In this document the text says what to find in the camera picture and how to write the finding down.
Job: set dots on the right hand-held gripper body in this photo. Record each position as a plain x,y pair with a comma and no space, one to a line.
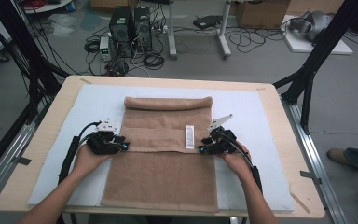
225,143

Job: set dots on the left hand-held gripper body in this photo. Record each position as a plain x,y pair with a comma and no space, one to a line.
102,143

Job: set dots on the brown terry towel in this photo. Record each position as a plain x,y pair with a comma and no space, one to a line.
158,180

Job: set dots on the person's right hand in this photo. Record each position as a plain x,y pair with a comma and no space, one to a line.
236,163

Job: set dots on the person's left hand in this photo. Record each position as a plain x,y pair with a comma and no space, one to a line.
88,161

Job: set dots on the white grid mat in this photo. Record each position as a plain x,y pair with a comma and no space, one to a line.
245,109

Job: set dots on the grey tape piece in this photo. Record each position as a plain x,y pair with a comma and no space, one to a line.
309,175
23,160

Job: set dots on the white power supply unit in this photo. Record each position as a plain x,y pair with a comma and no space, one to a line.
105,48

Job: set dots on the thin wooden strip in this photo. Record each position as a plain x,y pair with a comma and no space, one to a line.
300,202

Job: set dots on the white metal stand leg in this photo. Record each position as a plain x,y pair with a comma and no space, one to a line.
172,31
223,31

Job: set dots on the large black computer tower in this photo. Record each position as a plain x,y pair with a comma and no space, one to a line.
121,28

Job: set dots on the slim black computer tower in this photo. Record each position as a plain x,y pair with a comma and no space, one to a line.
143,28

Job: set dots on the flat black device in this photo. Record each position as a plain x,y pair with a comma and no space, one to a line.
206,21

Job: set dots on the white floor board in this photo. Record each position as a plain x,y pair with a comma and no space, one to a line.
301,46

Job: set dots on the large cardboard box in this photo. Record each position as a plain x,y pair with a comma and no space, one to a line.
261,14

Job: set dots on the grey bag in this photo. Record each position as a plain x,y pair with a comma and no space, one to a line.
315,23

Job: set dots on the aluminium rail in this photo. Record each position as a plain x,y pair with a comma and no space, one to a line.
9,152
317,161

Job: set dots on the black frame post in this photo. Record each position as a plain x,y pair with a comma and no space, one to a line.
320,53
21,46

